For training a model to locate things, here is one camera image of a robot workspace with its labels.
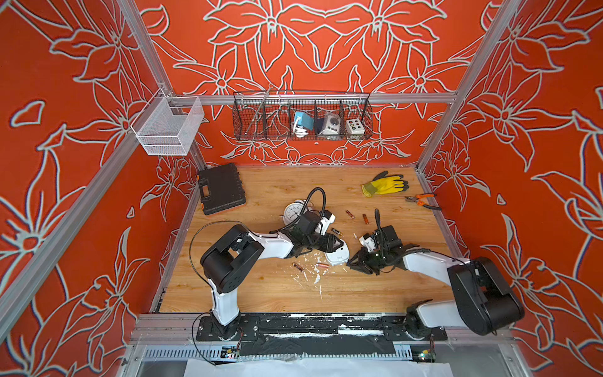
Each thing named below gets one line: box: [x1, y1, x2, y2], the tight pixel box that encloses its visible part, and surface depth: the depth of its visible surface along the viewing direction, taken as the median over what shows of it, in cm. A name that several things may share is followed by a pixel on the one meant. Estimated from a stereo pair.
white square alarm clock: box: [325, 238, 350, 267], surface depth 87 cm
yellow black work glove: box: [361, 170, 410, 198], surface depth 112 cm
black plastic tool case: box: [197, 163, 247, 216], surface depth 105 cm
